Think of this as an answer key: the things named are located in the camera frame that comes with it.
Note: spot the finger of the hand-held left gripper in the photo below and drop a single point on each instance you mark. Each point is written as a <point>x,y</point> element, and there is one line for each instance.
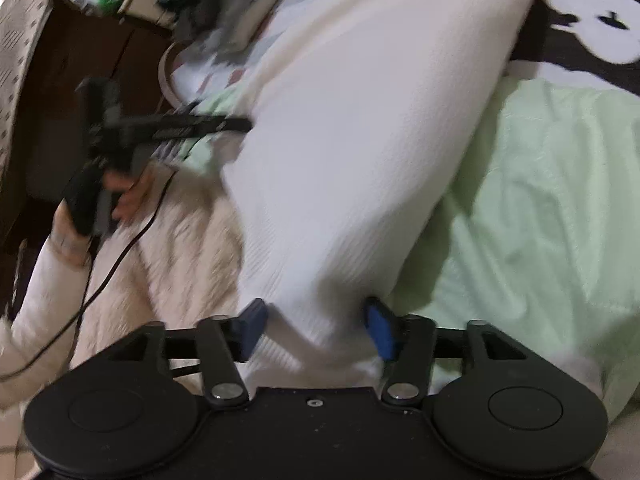
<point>200,126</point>

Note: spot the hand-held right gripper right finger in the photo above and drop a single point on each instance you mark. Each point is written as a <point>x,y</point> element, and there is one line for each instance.
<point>377,327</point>

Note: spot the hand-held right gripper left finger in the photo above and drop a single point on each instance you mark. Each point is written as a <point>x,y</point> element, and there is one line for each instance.
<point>252,325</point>

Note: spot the white waffle-knit shirt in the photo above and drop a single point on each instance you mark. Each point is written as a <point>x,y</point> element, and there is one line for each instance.
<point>350,135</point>

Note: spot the person's left forearm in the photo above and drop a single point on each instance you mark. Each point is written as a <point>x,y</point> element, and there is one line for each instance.
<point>45,280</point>

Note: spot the person's left hand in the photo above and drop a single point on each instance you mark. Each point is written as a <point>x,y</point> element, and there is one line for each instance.
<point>134,192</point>

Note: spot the cream fleece clothing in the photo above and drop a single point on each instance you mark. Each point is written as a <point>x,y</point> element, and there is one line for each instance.
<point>185,260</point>

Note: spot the dark wooden cabinet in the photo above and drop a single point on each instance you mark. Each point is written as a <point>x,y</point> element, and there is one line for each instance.
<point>75,50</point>

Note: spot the beige patterned fabric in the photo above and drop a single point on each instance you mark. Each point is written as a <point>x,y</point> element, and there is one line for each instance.
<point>20,60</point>

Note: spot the light green sheet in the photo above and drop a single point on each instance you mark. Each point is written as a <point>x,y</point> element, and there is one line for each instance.
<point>525,210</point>

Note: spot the checked printed blanket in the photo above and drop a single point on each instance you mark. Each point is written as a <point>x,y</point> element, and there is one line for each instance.
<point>590,40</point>

